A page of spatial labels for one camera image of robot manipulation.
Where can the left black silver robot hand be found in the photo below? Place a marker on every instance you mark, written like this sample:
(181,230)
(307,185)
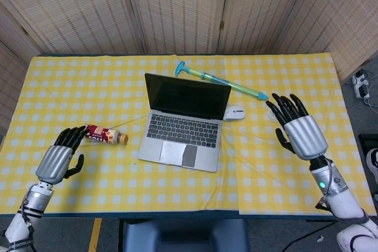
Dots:
(54,162)

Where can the white paper scrap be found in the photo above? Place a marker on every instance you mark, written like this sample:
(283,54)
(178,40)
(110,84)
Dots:
(320,238)

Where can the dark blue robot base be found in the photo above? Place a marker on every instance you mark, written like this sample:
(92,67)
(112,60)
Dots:
(183,235)

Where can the white black sneaker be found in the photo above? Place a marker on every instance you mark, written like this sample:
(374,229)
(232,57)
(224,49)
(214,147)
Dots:
(372,162)

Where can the white computer mouse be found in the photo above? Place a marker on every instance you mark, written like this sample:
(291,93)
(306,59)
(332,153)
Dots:
(234,114)

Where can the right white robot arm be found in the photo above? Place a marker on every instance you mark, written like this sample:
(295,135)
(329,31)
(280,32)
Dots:
(344,202)

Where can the woven folding screen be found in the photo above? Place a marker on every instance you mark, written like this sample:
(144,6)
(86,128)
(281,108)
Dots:
(177,7)

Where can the black box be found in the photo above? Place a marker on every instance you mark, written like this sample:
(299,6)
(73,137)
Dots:
(364,142)

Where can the red Costa coffee bottle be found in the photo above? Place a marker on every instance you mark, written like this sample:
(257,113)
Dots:
(103,134)

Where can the green blue toy water pump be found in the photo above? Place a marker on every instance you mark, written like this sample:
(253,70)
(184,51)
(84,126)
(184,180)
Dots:
(245,89)

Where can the yellow checked tablecloth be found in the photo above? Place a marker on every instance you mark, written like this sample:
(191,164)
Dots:
(88,92)

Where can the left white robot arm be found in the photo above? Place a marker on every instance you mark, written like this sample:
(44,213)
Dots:
(35,200)

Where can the white power strip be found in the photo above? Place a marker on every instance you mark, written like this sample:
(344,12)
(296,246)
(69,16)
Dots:
(361,85)

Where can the silver laptop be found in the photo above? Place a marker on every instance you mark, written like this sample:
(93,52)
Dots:
(183,128)

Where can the yellow floor tape strip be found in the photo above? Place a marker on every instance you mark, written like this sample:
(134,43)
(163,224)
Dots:
(95,234)

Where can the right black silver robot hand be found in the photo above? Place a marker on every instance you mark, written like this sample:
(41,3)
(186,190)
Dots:
(305,137)

